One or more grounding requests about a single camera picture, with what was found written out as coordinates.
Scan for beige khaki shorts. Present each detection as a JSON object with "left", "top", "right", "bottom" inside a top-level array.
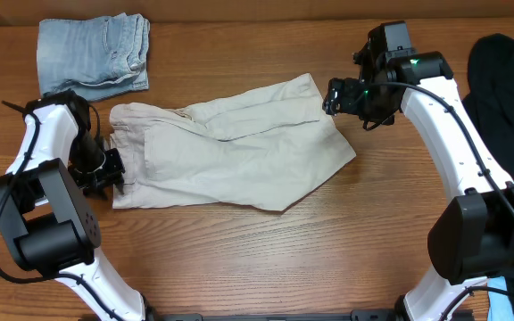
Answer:
[{"left": 110, "top": 74, "right": 356, "bottom": 211}]

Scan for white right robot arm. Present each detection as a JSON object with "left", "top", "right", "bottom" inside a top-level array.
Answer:
[{"left": 343, "top": 21, "right": 514, "bottom": 320}]

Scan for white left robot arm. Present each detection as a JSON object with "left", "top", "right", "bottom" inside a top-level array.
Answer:
[{"left": 0, "top": 74, "right": 355, "bottom": 320}]

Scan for folded light blue jeans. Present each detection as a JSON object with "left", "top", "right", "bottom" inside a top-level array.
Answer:
[{"left": 37, "top": 12, "right": 151, "bottom": 102}]

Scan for black garment pile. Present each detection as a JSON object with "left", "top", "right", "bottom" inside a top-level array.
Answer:
[{"left": 463, "top": 34, "right": 514, "bottom": 313}]

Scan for light blue cloth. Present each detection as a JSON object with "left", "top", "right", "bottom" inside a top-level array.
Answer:
[{"left": 487, "top": 276, "right": 514, "bottom": 321}]

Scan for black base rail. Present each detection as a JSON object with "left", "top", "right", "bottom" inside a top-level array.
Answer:
[{"left": 160, "top": 309, "right": 400, "bottom": 321}]

